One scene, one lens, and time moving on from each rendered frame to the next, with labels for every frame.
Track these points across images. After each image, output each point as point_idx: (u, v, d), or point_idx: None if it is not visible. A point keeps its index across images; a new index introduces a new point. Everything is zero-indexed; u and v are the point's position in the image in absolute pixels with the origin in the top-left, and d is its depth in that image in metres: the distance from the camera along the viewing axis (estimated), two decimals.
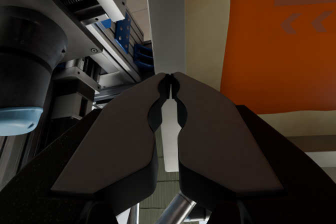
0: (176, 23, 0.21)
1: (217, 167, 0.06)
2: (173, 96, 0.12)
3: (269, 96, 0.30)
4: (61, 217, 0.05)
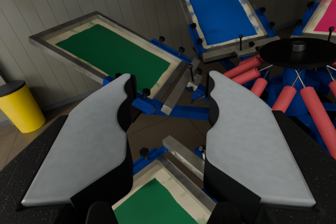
0: None
1: (244, 169, 0.06)
2: (207, 95, 0.12)
3: None
4: None
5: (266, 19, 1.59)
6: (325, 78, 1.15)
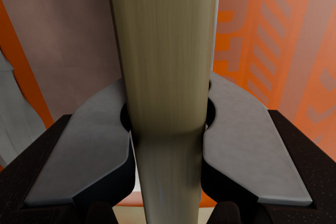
0: None
1: (241, 169, 0.06)
2: None
3: None
4: None
5: None
6: None
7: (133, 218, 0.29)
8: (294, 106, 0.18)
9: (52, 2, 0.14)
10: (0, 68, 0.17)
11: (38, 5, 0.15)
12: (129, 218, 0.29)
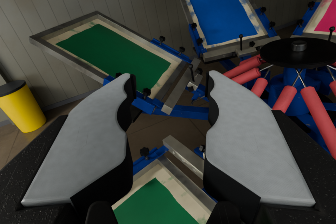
0: None
1: (244, 169, 0.06)
2: (207, 95, 0.12)
3: None
4: None
5: (266, 19, 1.59)
6: (326, 78, 1.15)
7: None
8: None
9: None
10: None
11: None
12: None
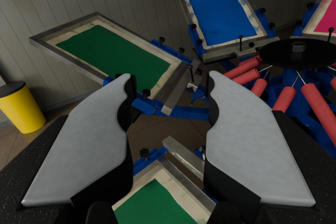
0: None
1: (244, 169, 0.06)
2: (207, 95, 0.12)
3: None
4: None
5: (266, 19, 1.59)
6: (325, 79, 1.15)
7: None
8: None
9: None
10: None
11: None
12: None
